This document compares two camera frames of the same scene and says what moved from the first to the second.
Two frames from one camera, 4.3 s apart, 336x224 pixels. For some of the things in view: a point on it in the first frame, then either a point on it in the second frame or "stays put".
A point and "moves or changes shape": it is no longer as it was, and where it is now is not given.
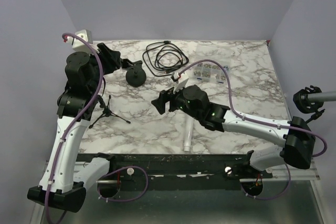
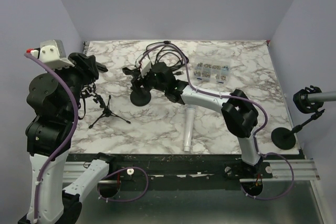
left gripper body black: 95,63 → 74,76
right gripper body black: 177,101 → 147,82
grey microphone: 326,96 stays put
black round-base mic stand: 135,75 moves or changes shape
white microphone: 188,139 stays put
